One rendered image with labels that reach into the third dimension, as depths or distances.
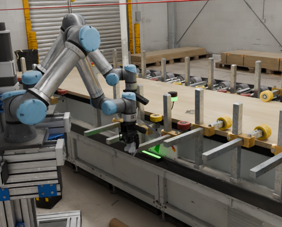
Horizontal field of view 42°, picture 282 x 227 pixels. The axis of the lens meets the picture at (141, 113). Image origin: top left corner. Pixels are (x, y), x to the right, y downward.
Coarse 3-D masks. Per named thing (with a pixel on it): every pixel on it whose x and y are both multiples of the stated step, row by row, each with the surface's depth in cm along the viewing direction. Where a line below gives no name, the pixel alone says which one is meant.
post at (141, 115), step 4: (140, 84) 240; (140, 88) 239; (136, 92) 242; (140, 92) 240; (140, 104) 242; (140, 108) 242; (140, 112) 243; (140, 116) 244; (144, 116) 246; (144, 120) 247; (140, 124) 246; (144, 124) 248; (140, 136) 249; (144, 136) 250; (140, 140) 250; (144, 140) 250
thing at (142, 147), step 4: (180, 132) 230; (184, 132) 232; (164, 136) 222; (168, 136) 223; (152, 140) 217; (156, 140) 217; (160, 140) 219; (164, 140) 221; (140, 144) 212; (144, 144) 212; (148, 144) 212; (152, 144) 215; (156, 144) 217; (140, 148) 209; (144, 148) 211; (148, 148) 213; (136, 152) 207
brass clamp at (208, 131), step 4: (192, 124) 210; (196, 124) 207; (204, 124) 207; (192, 128) 209; (204, 128) 203; (208, 128) 201; (212, 128) 203; (204, 132) 204; (208, 132) 202; (212, 132) 203
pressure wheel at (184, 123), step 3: (177, 123) 231; (180, 123) 231; (183, 123) 231; (186, 123) 230; (189, 123) 230; (177, 126) 232; (180, 126) 229; (183, 126) 229; (186, 126) 229; (189, 126) 231; (180, 129) 230; (183, 129) 229; (186, 129) 230
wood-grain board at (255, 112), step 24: (72, 72) 437; (120, 96) 309; (144, 96) 306; (192, 96) 299; (216, 96) 296; (240, 96) 293; (192, 120) 238; (216, 120) 236; (264, 120) 232; (264, 144) 196
